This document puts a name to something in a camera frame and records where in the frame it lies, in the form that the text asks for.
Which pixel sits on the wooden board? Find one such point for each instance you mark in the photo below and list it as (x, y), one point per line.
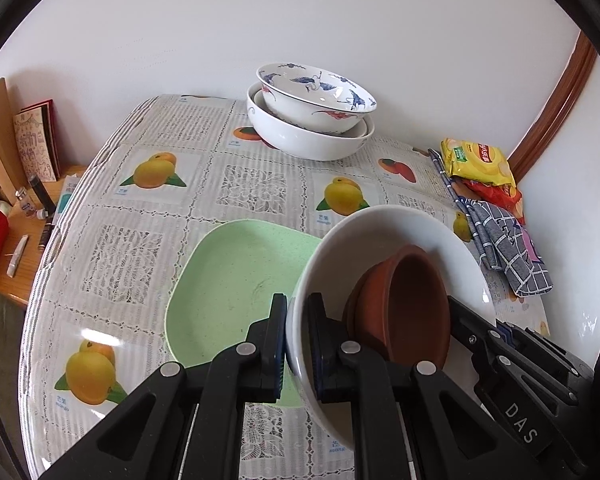
(0, 130)

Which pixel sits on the fruit print lace tablecloth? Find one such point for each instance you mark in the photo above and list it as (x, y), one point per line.
(155, 240)

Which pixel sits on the small black stick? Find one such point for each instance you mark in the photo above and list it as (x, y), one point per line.
(45, 235)

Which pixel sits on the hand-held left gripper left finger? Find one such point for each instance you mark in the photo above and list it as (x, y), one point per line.
(279, 350)

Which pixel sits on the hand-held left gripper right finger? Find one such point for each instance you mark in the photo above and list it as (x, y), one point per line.
(316, 355)

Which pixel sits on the white slim tube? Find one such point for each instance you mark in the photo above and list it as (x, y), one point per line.
(17, 256)

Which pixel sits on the green square plate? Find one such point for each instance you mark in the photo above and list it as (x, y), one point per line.
(230, 280)

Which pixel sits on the wooden side table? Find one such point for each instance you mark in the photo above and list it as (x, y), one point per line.
(30, 272)

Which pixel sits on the brown clay bowl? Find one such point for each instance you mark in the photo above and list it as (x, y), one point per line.
(351, 310)
(410, 300)

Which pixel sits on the yellow chip bag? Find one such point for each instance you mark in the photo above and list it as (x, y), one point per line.
(480, 162)

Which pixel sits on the small clear bottle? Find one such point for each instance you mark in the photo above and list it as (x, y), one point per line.
(25, 201)

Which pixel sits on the large white patterned bowl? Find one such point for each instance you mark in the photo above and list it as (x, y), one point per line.
(305, 142)

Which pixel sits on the red chip bag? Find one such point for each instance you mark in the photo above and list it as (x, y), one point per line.
(500, 195)

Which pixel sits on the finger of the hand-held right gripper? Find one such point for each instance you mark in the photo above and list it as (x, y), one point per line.
(472, 327)
(540, 355)

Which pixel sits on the black cylinder tube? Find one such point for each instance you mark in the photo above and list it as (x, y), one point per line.
(41, 194)

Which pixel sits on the brown wooden door frame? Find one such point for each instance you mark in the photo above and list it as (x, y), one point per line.
(555, 115)

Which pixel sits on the grey checked cloth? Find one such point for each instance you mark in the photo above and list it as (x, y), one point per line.
(510, 250)

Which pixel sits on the blue crane porcelain bowl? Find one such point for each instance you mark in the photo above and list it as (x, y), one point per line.
(305, 87)

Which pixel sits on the white round bowl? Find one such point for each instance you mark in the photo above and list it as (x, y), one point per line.
(405, 230)

